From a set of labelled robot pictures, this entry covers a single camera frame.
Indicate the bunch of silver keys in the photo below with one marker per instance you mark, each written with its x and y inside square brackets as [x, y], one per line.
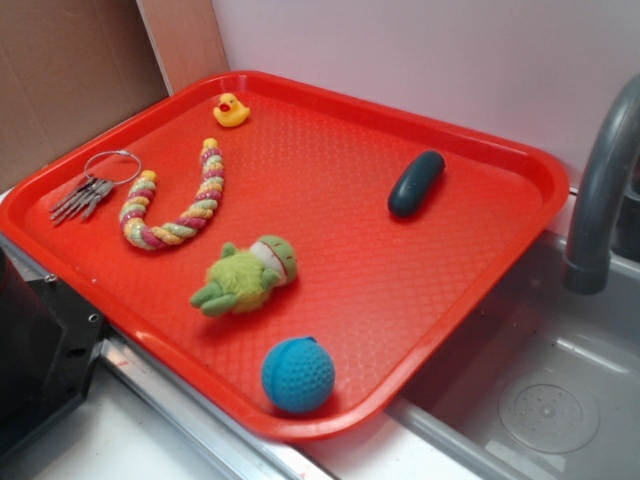
[81, 201]

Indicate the brown cardboard panel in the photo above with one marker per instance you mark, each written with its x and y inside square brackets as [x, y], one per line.
[71, 70]

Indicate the yellow rubber duck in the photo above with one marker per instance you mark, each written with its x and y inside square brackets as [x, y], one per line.
[230, 112]

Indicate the grey faucet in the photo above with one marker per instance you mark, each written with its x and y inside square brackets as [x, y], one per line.
[605, 218]

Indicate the dark green toy cucumber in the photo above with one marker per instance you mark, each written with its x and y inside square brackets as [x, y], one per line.
[414, 184]

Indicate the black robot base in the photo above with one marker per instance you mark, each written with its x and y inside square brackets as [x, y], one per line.
[50, 340]

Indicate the red plastic tray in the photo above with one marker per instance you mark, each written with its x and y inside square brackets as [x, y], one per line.
[379, 293]

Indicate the green plush frog toy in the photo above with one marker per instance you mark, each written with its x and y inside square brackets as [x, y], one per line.
[242, 280]

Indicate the multicolored twisted rope toy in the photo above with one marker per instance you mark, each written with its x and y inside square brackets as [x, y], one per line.
[192, 220]

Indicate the grey plastic sink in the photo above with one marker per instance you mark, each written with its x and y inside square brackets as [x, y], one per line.
[537, 382]

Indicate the blue dimpled ball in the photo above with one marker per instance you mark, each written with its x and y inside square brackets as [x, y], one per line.
[298, 375]

